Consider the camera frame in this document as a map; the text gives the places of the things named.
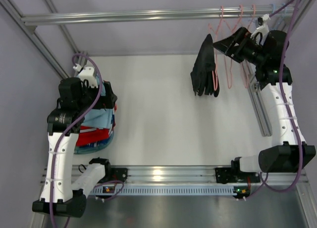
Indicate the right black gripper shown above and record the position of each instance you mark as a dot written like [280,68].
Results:
[239,44]

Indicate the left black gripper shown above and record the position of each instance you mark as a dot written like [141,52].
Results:
[109,96]

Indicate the black trousers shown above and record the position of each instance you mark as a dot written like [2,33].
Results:
[203,76]

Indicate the pink hanger with trousers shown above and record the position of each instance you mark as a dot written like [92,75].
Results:
[216,64]

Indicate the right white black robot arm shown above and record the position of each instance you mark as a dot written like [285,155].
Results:
[289,150]

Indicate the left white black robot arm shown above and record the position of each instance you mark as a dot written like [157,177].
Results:
[60,196]

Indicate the light blue hanger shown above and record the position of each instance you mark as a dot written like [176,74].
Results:
[283,23]
[273,8]

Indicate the light blue garment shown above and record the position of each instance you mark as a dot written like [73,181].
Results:
[102,118]

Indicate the red garment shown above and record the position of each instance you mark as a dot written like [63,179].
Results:
[90,135]

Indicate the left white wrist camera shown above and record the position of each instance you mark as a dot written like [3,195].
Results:
[88,73]

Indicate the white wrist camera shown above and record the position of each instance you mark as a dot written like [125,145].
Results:
[262,28]
[88,73]

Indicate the aluminium hanging rail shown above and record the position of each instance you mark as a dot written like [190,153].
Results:
[151,15]

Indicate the aluminium left frame profile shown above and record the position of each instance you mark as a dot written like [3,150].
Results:
[30,32]

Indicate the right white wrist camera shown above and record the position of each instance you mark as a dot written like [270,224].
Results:
[262,28]

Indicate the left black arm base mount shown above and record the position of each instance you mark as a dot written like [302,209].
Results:
[117,174]

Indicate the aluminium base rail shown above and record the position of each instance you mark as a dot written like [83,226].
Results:
[184,175]

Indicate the grey slotted cable duct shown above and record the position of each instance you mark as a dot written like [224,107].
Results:
[166,191]

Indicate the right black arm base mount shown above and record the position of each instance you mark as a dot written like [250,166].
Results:
[230,175]

